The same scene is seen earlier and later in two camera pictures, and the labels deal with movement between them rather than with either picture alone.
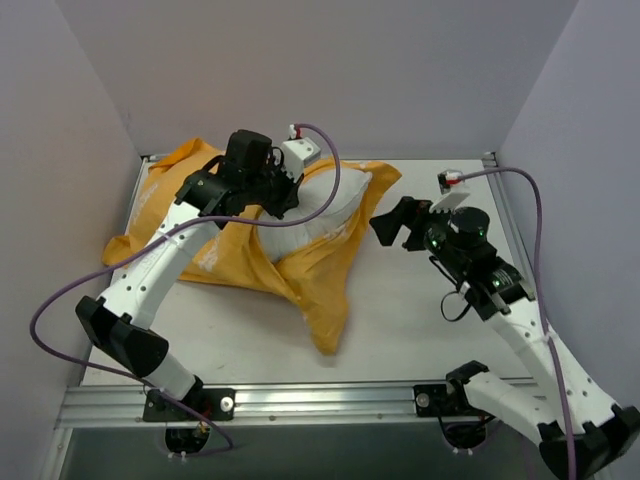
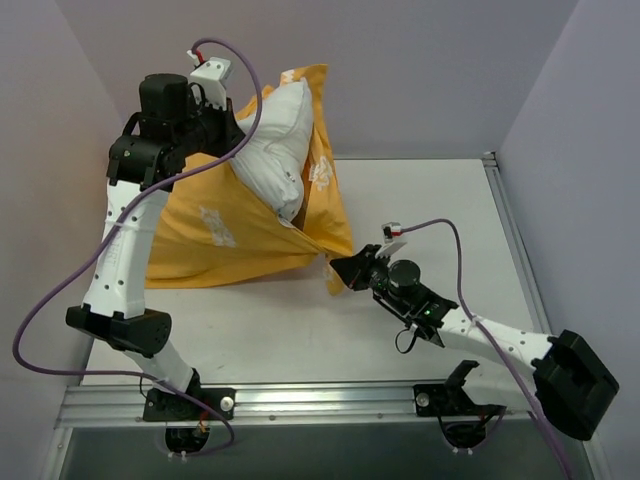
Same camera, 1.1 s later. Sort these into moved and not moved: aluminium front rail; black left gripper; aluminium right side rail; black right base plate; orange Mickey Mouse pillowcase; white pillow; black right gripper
Moved: orange Mickey Mouse pillowcase; white pillow; black left gripper; black right gripper
Not moved: black right base plate; aluminium front rail; aluminium right side rail
